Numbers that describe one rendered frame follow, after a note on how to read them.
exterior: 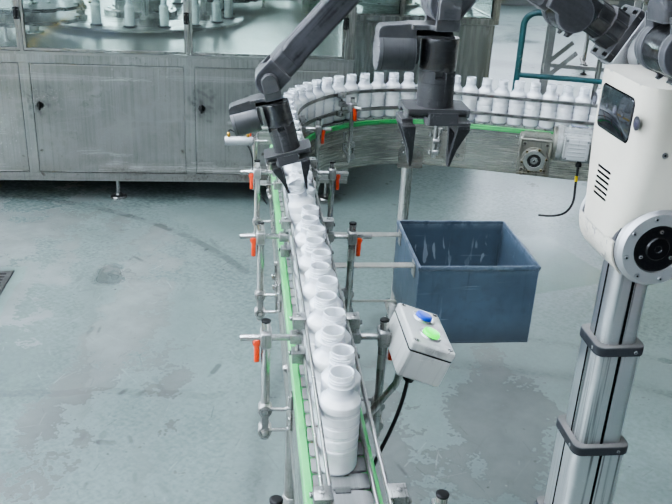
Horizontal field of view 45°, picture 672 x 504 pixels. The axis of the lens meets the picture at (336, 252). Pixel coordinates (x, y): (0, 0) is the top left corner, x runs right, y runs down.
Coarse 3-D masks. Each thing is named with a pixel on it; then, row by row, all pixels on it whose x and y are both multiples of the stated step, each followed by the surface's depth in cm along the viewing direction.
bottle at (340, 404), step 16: (336, 368) 117; (352, 368) 116; (336, 384) 114; (352, 384) 115; (320, 400) 116; (336, 400) 115; (352, 400) 115; (336, 416) 115; (352, 416) 116; (336, 432) 116; (352, 432) 117; (320, 448) 119; (336, 448) 117; (352, 448) 118; (336, 464) 118; (352, 464) 120
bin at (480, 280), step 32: (416, 224) 230; (448, 224) 231; (480, 224) 232; (416, 256) 234; (448, 256) 235; (480, 256) 236; (512, 256) 224; (416, 288) 205; (448, 288) 205; (480, 288) 206; (512, 288) 207; (448, 320) 208; (480, 320) 209; (512, 320) 210
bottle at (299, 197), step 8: (288, 184) 178; (296, 184) 180; (304, 184) 178; (296, 192) 177; (304, 192) 178; (296, 200) 178; (304, 200) 178; (312, 200) 179; (296, 208) 178; (296, 216) 179; (296, 224) 180
